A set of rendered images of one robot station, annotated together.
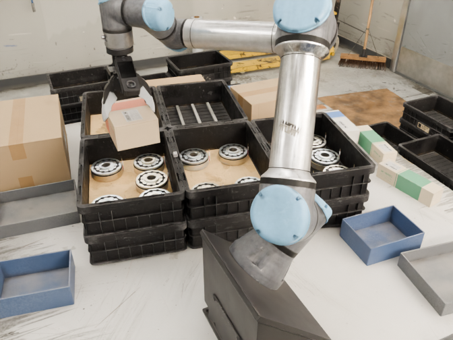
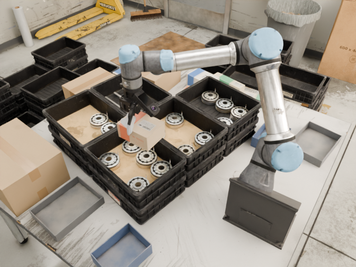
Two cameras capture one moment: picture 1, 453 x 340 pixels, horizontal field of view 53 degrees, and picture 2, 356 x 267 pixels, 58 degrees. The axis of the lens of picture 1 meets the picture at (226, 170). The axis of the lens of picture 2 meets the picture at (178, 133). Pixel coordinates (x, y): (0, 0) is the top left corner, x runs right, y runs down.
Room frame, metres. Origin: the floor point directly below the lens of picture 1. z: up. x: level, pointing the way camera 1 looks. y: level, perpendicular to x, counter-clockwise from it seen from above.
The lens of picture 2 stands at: (0.20, 0.68, 2.00)
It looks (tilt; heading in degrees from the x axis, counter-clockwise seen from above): 42 degrees down; 329
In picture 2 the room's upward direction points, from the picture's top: straight up
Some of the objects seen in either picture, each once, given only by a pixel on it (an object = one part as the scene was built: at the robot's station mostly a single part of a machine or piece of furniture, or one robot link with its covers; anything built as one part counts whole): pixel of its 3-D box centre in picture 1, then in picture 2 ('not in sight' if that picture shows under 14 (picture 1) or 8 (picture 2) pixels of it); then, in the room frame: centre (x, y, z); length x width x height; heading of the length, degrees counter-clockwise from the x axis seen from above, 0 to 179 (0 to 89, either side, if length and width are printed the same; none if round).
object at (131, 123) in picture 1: (130, 122); (141, 129); (1.16, 0.27, 1.09); 0.16 x 0.12 x 0.07; 24
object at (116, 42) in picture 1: (117, 38); (131, 80); (1.18, 0.29, 1.32); 0.08 x 0.08 x 0.05
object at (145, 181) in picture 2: (107, 205); (138, 185); (1.07, 0.35, 0.86); 0.10 x 0.10 x 0.01
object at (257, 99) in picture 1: (269, 105); (156, 76); (1.94, -0.20, 0.78); 0.30 x 0.22 x 0.16; 115
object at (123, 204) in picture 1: (128, 166); (134, 155); (1.20, 0.31, 0.92); 0.40 x 0.30 x 0.02; 14
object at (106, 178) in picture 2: (130, 179); (135, 162); (1.20, 0.31, 0.87); 0.40 x 0.30 x 0.11; 14
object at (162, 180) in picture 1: (152, 179); (146, 157); (1.21, 0.24, 0.86); 0.10 x 0.10 x 0.01
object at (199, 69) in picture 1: (199, 89); (64, 69); (3.08, 0.20, 0.37); 0.40 x 0.30 x 0.45; 114
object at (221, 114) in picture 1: (199, 115); (131, 100); (1.66, 0.11, 0.87); 0.40 x 0.30 x 0.11; 14
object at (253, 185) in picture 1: (221, 154); (180, 125); (1.27, 0.02, 0.92); 0.40 x 0.30 x 0.02; 14
